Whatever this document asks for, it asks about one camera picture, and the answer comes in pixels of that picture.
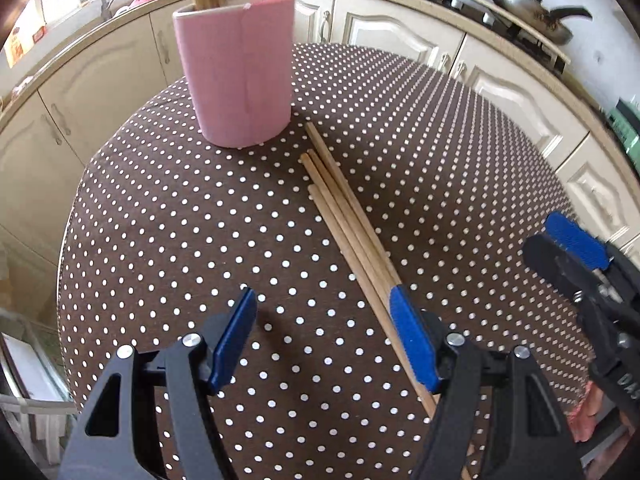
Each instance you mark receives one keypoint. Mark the cream lower kitchen cabinets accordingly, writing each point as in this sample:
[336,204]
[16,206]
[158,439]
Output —
[87,91]

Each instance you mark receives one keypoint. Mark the green toaster appliance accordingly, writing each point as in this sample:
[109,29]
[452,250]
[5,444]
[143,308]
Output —
[624,121]

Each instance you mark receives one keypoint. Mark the person's right hand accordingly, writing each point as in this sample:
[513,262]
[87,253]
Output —
[583,419]

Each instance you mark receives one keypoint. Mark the chrome sink faucet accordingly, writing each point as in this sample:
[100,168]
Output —
[105,9]

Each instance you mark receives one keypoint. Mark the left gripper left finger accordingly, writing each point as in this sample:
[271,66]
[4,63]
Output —
[117,436]

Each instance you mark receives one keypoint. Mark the black gas stove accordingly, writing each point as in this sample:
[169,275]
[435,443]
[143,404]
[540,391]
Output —
[505,24]

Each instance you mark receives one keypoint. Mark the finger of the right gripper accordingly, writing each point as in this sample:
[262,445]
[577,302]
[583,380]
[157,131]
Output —
[564,272]
[578,242]

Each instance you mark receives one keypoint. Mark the brown polka dot tablecloth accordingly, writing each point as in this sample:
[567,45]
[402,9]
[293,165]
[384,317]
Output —
[167,229]

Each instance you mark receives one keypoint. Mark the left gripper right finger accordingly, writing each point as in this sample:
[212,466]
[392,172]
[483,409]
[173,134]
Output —
[528,435]

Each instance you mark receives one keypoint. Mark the steel wok black handle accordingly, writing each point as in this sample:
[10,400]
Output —
[548,22]

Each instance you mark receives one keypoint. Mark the pink chopstick holder cup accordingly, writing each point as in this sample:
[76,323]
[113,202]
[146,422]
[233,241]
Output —
[238,62]

